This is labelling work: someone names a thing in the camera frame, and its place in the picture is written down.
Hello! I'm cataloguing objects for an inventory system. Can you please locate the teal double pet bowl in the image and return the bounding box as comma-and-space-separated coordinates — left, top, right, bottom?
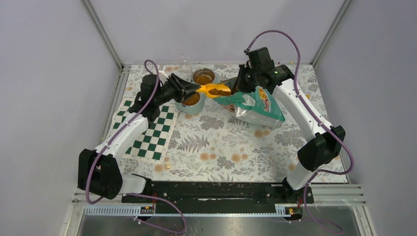
174, 68, 219, 115

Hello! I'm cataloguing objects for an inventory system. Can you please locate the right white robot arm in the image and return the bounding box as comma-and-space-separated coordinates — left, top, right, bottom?
235, 47, 346, 203

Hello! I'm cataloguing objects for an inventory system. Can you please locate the floral tablecloth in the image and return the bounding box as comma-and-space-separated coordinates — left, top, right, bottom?
99, 63, 349, 183

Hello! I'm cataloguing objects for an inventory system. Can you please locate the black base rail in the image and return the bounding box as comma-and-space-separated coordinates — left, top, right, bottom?
121, 180, 315, 215

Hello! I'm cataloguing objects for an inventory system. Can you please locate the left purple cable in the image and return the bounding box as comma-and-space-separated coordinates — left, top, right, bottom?
85, 59, 187, 236

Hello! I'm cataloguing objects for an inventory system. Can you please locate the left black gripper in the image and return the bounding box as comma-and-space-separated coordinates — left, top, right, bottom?
154, 73, 200, 106

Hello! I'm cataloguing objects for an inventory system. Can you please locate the green white checkered mat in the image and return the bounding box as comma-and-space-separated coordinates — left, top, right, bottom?
107, 98, 178, 164

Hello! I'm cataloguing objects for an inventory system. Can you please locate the teal dog food bag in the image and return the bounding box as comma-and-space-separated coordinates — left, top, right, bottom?
214, 86, 285, 128

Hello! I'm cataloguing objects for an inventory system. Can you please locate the yellow plastic scoop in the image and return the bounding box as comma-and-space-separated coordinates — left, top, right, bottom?
196, 84, 232, 99

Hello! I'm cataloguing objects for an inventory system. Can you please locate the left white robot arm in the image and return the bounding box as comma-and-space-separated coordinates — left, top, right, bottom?
77, 73, 200, 202

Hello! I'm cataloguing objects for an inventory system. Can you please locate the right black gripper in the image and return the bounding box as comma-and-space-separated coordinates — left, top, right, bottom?
232, 63, 261, 93

